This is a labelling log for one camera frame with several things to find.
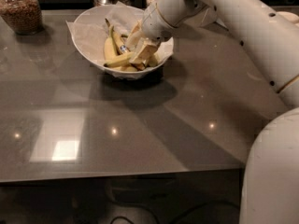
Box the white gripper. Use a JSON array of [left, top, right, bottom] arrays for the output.
[[125, 2, 174, 64]]

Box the long top yellow banana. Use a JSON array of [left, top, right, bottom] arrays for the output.
[[104, 52, 133, 68]]

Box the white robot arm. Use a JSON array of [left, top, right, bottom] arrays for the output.
[[126, 0, 299, 224]]

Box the banana with blue sticker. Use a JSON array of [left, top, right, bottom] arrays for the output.
[[105, 18, 147, 72]]

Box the left yellow banana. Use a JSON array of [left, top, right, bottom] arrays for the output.
[[103, 25, 139, 73]]

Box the white bowl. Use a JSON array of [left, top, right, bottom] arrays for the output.
[[70, 5, 175, 80]]

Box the white paper liner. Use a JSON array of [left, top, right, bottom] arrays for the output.
[[65, 1, 175, 78]]

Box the left glass jar of grains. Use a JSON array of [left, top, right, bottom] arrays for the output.
[[0, 0, 43, 35]]

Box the black floor cable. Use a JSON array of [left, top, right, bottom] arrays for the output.
[[109, 199, 241, 224]]

